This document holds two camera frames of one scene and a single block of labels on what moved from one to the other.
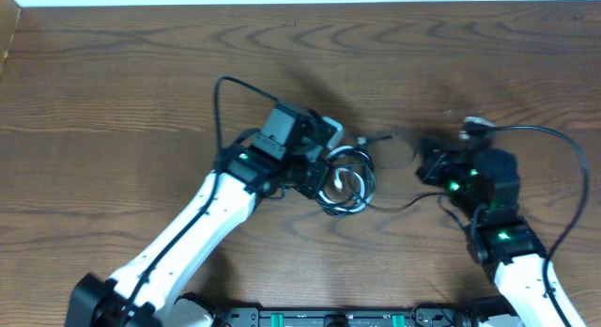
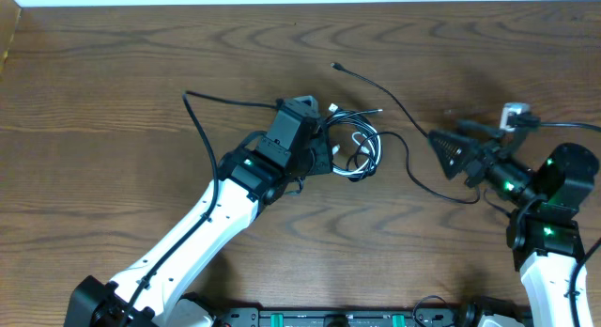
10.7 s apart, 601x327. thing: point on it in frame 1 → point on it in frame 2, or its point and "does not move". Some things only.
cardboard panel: x=9 y=13 does not move
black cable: x=332 y=208 → x=362 y=117
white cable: x=337 y=176 → x=366 y=143
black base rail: x=347 y=317 does not move
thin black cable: x=408 y=204 → x=387 y=93
